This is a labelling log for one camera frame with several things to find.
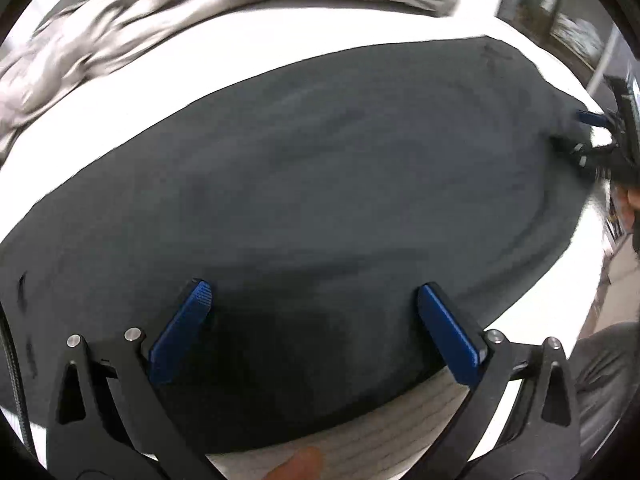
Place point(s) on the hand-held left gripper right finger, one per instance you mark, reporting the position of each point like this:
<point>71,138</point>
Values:
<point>447,335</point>

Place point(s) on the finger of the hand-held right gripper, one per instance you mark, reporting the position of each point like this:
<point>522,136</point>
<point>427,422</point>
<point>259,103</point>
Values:
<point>592,117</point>
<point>580,152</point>

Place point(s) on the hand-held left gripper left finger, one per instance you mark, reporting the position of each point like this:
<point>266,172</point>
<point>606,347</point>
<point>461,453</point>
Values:
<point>180,330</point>

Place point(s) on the black pants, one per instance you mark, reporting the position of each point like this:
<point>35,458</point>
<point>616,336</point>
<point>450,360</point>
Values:
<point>325,185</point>

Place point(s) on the person's right hand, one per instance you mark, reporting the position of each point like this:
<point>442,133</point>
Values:
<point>631,212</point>

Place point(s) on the person's left hand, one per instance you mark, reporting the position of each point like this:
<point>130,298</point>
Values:
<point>297,465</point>

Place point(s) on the open wardrobe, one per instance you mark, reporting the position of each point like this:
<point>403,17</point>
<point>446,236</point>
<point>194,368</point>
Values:
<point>565,10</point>

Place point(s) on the two-tone grey duvet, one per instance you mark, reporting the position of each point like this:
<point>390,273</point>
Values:
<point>150,10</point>

